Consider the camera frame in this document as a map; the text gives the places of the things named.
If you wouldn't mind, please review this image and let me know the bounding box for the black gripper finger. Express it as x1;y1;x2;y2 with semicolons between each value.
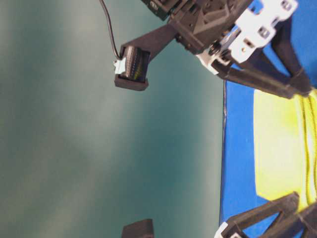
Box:
271;202;317;238
214;192;299;238

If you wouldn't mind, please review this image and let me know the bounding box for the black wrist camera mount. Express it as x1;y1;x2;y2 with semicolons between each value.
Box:
114;24;177;91

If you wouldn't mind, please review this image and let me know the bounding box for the black camera mount corner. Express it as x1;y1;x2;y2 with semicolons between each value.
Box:
121;219;155;238

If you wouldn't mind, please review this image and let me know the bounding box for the yellow towel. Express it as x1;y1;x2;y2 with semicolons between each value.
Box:
253;89;317;211

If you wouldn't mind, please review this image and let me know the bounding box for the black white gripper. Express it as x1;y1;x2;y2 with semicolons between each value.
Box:
168;0;312;100

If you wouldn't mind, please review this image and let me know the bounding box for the blue table mat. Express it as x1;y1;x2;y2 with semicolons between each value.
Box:
219;0;317;223

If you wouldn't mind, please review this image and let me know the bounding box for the black camera cable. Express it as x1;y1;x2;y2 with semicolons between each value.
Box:
99;0;122;60

